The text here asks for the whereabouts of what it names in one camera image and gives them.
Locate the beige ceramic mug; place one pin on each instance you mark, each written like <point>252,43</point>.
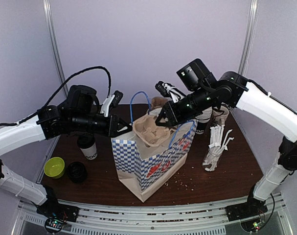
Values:
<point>219,116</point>

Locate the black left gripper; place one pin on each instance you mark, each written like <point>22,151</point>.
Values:
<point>111,128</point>

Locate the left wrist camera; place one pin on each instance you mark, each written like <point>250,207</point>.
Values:
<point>110,102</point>

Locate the stack of black cup lids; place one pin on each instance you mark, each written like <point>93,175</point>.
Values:
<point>77,172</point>

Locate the stack of paper cups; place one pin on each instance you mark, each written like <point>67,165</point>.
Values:
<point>202,120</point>

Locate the brown pulp cup carrier stack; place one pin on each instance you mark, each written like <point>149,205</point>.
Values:
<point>158,102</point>

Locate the left aluminium frame post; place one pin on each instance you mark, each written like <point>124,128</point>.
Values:
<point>53,40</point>

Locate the black plastic cup lid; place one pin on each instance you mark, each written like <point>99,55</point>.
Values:
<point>85,142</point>

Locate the aluminium frame post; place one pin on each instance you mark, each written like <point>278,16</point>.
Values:
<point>53,40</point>
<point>249,37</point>

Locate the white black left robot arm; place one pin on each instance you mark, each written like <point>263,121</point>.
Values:
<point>80,112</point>

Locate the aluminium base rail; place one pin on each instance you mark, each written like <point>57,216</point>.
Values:
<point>193,219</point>

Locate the single white paper cup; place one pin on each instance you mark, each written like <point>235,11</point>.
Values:
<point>90,153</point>

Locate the blue checkered paper bag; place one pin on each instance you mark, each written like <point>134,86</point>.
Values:
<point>142,169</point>

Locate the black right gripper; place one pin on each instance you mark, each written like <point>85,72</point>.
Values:
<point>171,113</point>

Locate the glass of wrapped straws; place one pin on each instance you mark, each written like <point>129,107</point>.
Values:
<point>219,140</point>

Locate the single brown pulp cup carrier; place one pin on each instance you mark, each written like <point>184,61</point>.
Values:
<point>147,130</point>

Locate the right aluminium frame post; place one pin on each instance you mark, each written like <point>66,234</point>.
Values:
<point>249,37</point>

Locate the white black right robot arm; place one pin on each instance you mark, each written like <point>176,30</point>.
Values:
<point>238,92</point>

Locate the green bowl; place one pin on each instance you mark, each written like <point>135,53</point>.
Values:
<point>54,168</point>

